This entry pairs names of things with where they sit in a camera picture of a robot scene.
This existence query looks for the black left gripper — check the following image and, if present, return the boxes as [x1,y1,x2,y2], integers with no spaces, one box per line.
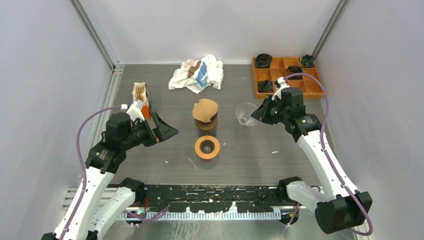
[121,112,178,151]

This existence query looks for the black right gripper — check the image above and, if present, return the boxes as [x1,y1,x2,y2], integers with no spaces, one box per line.
[251,94,289,125]

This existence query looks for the brown paper coffee filter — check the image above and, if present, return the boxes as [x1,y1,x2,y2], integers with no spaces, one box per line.
[192,98,219,123]

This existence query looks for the light wooden dripper ring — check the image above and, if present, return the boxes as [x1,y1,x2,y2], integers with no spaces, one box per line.
[194,135,222,161]

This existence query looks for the small glass carafe wood collar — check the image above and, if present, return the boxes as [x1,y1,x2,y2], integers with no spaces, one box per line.
[196,140,216,163]

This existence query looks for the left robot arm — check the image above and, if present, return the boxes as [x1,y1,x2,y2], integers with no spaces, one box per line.
[42,112,179,240]

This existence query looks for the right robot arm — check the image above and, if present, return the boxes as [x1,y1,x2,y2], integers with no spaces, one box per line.
[251,87,373,236]

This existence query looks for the orange coffee filter box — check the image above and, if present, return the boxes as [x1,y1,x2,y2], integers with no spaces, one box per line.
[132,82,152,120]

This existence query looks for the rolled dark green tie front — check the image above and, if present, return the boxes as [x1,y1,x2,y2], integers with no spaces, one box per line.
[257,79,274,93]

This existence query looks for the rolled dark tie back left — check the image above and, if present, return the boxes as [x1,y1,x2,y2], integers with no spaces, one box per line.
[254,53,273,69]

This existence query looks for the rolled orange floral tie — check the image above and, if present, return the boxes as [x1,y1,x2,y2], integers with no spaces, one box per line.
[286,65,303,80]

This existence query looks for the orange wooden compartment tray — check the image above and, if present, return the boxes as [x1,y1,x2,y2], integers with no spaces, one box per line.
[251,56,324,100]

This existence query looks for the crumpled white plastic bag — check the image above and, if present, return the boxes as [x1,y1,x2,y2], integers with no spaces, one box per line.
[168,54,224,94]

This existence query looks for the rolled green floral tie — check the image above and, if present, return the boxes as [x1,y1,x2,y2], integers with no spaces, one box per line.
[299,54,316,68]

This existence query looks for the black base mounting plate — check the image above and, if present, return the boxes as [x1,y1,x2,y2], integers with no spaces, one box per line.
[130,184,296,213]

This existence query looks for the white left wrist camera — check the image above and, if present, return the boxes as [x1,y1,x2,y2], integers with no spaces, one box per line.
[120,99,145,122]

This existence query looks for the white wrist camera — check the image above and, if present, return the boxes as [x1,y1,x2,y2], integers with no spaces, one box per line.
[272,76,290,101]
[120,99,145,122]

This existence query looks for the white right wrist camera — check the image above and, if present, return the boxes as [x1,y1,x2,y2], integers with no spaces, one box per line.
[272,76,290,101]

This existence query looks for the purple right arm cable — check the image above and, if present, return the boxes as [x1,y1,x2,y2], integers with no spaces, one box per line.
[281,72,374,237]

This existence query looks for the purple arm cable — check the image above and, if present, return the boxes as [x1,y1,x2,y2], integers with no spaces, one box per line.
[281,72,374,237]
[57,104,128,240]

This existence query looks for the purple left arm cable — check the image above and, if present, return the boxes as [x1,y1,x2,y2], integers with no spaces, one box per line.
[57,104,128,240]

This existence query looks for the aluminium frame rail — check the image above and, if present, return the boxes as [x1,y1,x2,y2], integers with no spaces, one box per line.
[61,185,364,221]

